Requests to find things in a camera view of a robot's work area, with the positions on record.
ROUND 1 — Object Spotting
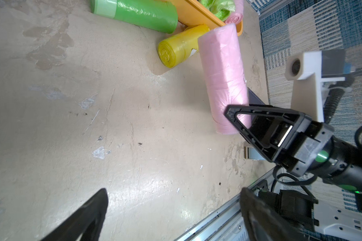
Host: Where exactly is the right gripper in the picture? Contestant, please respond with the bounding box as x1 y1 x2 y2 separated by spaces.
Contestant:
224 104 334 177

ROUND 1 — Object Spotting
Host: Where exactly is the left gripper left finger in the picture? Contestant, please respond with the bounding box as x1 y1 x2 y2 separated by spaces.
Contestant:
42 188 109 241

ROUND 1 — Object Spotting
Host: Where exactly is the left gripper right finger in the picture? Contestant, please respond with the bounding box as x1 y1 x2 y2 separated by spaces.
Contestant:
239 187 306 241

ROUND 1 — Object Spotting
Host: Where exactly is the pink roll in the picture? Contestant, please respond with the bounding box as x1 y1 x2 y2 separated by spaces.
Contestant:
224 0 244 25
198 24 249 135

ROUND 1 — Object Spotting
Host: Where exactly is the yellow roll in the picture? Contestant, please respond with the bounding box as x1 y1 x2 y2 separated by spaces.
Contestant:
157 24 210 68

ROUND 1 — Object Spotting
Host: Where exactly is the light green roll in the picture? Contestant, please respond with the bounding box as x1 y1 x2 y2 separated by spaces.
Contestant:
198 0 236 22

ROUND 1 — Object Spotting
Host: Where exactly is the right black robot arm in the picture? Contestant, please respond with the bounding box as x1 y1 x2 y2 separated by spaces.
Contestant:
224 68 362 241

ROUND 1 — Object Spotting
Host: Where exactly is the yellow plastic storage box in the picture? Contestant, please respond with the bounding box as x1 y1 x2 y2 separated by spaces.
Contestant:
170 0 243 36

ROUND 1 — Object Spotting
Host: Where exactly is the dark blue notebook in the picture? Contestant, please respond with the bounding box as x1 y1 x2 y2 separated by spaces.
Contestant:
247 87 265 105

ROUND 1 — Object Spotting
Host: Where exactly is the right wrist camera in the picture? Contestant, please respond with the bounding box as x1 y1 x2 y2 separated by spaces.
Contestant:
285 49 357 122

